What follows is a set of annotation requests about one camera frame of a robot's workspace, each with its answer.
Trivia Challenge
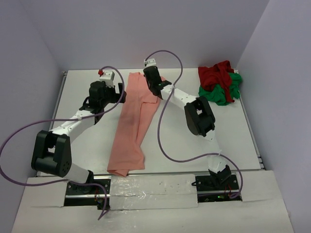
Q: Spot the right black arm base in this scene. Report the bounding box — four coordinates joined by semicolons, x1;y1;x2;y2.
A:
191;175;242;203

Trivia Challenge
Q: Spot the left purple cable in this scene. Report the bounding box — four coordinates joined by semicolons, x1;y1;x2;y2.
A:
0;65;127;220

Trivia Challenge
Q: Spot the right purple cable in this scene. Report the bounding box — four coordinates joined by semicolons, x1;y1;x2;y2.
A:
144;50;245;200

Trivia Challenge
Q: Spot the green t shirt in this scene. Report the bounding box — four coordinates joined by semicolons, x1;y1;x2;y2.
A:
198;73;242;106

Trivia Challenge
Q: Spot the salmon pink t shirt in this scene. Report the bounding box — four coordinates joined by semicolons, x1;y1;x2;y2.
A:
107;72;161;177

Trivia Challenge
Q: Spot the white cardboard front panel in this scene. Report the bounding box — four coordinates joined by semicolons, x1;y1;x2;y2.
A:
9;170;299;233

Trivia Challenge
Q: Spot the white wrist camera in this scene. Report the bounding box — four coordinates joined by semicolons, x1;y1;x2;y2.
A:
98;69;115;88
144;58;156;67

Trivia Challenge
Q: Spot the red t shirt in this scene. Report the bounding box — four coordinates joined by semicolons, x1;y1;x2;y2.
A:
198;60;234;103

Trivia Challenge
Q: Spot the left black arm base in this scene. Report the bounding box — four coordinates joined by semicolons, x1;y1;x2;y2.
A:
64;178;111;210

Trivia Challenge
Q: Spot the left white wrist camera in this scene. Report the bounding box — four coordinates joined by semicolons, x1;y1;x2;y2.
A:
98;69;115;88

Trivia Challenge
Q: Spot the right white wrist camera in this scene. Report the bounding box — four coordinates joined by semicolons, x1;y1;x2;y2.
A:
144;58;156;67

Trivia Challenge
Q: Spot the purple cable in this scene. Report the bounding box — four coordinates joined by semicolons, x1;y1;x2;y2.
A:
0;65;127;220
144;50;245;200

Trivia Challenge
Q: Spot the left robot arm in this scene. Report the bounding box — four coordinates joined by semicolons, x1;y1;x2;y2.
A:
31;81;126;194

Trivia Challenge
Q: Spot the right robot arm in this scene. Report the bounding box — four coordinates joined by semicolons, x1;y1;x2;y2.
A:
143;65;232;190

